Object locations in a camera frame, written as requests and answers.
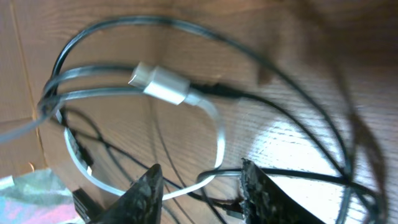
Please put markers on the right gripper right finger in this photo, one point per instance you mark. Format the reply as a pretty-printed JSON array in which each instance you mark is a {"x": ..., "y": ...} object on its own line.
[{"x": 266, "y": 203}]

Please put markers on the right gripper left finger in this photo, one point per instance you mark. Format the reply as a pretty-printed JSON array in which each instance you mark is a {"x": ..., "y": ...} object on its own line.
[{"x": 141, "y": 204}]

